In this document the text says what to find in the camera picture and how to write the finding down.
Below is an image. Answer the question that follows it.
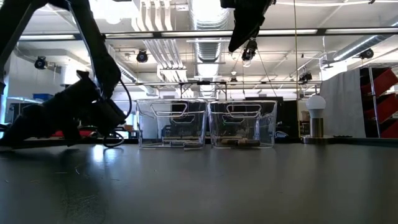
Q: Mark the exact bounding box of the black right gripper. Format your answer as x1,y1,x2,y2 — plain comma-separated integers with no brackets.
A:
220,0,277,53

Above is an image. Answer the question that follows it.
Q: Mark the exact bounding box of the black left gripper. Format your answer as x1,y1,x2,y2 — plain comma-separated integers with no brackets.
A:
0,70,126,147

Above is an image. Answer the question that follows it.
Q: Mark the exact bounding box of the clear plastic bin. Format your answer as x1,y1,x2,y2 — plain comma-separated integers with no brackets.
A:
136,98,208,149
208,99,278,149

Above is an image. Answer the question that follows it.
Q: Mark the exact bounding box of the small copper-black battery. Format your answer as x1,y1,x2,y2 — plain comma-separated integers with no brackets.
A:
237,139,261,147

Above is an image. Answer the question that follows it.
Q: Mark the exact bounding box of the red tray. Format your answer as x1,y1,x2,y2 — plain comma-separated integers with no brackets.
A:
51,129,97,138

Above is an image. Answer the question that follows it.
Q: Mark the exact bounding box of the white ceiling pipe bundle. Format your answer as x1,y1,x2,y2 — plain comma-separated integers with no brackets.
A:
142,39,189,83

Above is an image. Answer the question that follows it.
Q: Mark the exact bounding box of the black cabinet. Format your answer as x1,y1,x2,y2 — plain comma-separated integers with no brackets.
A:
244,96,300,138

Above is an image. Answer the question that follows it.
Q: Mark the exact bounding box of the white partition panel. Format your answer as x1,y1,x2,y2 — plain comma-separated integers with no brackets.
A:
319,68,367,139

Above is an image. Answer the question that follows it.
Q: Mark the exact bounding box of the red storage bin rack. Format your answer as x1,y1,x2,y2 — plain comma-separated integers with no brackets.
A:
359,66,398,139

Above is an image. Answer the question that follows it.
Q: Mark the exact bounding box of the white wall shelf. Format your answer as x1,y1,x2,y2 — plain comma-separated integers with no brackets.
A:
6,96,44,105

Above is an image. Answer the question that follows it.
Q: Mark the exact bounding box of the silver ventilation duct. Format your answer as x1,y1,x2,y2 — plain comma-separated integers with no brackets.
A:
323,21,398,68
187,0,233,63

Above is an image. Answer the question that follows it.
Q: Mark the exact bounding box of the black workstation frame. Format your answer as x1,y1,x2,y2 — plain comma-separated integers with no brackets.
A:
178,80,228,101

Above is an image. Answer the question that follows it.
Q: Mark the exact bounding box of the thin hanging cable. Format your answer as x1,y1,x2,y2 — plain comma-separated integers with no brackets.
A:
293,0,299,138

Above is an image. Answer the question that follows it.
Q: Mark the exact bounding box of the black overhead frame bar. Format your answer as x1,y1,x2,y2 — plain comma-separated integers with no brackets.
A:
0,27,398,43

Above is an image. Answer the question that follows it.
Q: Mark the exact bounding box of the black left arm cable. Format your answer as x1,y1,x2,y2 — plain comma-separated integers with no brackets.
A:
101,78,133,149

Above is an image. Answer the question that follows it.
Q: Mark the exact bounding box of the black aluminium table frame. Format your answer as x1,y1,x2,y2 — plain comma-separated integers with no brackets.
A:
0,136,398,147

